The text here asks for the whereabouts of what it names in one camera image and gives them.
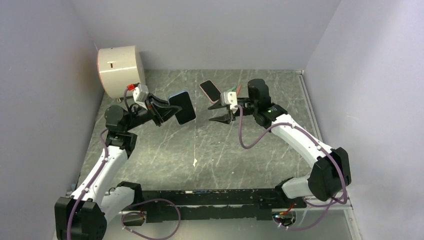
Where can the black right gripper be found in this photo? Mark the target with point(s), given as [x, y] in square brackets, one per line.
[225, 118]

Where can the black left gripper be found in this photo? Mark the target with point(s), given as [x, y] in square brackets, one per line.
[159, 110]

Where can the blue phone black screen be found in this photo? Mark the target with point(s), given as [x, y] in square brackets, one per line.
[183, 100]

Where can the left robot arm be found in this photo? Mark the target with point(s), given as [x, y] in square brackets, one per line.
[85, 214]

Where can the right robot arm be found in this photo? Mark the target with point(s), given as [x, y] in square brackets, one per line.
[330, 168]

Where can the phone in pink case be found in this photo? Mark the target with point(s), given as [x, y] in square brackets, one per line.
[210, 90]

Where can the orange pen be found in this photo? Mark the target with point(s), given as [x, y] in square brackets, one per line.
[238, 90]

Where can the cream round cylinder box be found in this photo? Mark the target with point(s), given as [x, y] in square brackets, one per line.
[118, 67]

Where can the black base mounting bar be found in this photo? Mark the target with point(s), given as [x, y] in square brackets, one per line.
[172, 205]

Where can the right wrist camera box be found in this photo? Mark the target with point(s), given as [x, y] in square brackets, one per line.
[229, 99]

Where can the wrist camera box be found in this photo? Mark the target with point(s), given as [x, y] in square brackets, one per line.
[229, 99]
[140, 93]

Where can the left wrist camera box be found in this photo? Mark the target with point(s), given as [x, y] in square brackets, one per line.
[140, 93]

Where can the aluminium frame rail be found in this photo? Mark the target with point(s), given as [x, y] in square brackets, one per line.
[87, 211]

